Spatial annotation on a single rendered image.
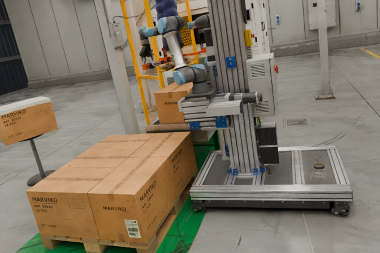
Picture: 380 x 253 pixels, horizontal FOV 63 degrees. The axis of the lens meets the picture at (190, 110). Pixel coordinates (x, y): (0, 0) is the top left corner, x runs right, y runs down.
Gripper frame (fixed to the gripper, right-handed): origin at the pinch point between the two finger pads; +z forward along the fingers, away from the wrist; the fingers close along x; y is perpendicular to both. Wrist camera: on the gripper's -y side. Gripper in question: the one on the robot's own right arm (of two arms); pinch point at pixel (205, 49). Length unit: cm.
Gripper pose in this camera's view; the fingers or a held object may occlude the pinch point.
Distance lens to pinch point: 368.8
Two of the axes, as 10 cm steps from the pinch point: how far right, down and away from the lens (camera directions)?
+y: -3.6, 3.1, -8.8
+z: 1.7, 9.5, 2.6
